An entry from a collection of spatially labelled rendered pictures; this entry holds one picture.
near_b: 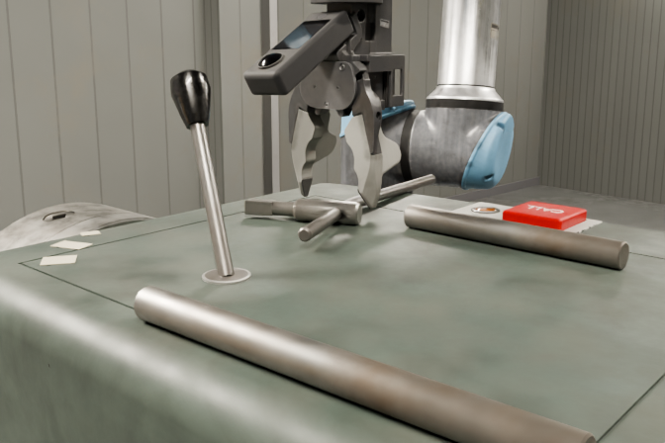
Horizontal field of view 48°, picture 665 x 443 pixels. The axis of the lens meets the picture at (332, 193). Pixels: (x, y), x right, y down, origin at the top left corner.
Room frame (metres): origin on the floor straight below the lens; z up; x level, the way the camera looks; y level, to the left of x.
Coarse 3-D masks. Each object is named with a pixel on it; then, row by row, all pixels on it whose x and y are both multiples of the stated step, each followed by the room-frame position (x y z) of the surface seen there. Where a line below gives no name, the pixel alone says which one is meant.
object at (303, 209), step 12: (252, 204) 0.71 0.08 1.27; (264, 204) 0.71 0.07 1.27; (276, 204) 0.71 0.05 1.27; (288, 204) 0.70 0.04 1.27; (300, 204) 0.70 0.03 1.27; (312, 204) 0.69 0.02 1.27; (324, 204) 0.69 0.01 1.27; (336, 204) 0.69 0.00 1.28; (348, 204) 0.68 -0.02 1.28; (360, 204) 0.69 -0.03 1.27; (288, 216) 0.70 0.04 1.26; (300, 216) 0.69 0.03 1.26; (312, 216) 0.69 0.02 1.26; (348, 216) 0.68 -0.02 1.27; (360, 216) 0.69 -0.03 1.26
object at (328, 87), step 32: (320, 0) 0.73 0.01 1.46; (352, 0) 0.72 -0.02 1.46; (384, 0) 0.77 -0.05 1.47; (384, 32) 0.77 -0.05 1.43; (320, 64) 0.74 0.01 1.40; (352, 64) 0.72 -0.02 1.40; (384, 64) 0.75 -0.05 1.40; (320, 96) 0.74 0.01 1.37; (352, 96) 0.71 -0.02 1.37; (384, 96) 0.76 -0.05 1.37
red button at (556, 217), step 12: (528, 204) 0.72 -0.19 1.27; (540, 204) 0.72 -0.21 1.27; (504, 216) 0.70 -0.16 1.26; (516, 216) 0.69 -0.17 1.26; (528, 216) 0.68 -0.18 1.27; (540, 216) 0.67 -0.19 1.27; (552, 216) 0.67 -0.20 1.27; (564, 216) 0.67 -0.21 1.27; (576, 216) 0.68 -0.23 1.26; (564, 228) 0.67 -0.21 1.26
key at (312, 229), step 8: (424, 176) 0.88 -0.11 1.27; (432, 176) 0.89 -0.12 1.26; (400, 184) 0.82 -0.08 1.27; (408, 184) 0.84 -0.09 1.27; (416, 184) 0.85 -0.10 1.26; (424, 184) 0.87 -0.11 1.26; (384, 192) 0.79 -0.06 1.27; (392, 192) 0.80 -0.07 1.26; (400, 192) 0.82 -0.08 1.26; (352, 200) 0.73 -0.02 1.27; (360, 200) 0.74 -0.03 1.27; (336, 208) 0.68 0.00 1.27; (328, 216) 0.65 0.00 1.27; (336, 216) 0.67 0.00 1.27; (312, 224) 0.61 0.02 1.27; (320, 224) 0.62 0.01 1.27; (328, 224) 0.64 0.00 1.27; (304, 232) 0.60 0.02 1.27; (312, 232) 0.60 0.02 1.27; (304, 240) 0.60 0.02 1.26
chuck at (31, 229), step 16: (48, 208) 0.84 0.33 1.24; (64, 208) 0.84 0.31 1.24; (80, 208) 0.84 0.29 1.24; (96, 208) 0.84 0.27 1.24; (112, 208) 0.86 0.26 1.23; (16, 224) 0.81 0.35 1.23; (32, 224) 0.80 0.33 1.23; (48, 224) 0.79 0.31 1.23; (64, 224) 0.78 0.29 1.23; (0, 240) 0.78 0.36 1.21; (16, 240) 0.77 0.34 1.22; (32, 240) 0.76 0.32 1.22
